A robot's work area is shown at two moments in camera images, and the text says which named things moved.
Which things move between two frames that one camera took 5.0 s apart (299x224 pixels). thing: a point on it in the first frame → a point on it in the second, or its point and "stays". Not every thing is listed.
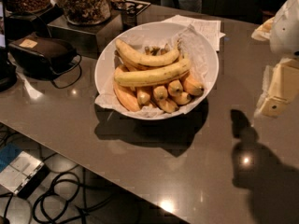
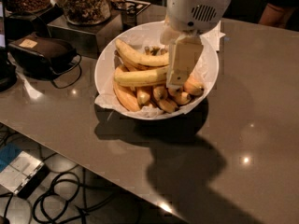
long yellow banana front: [127, 77] stays
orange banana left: [126, 96] stays
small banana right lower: [182, 98] stays
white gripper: [286, 28] → [195, 11]
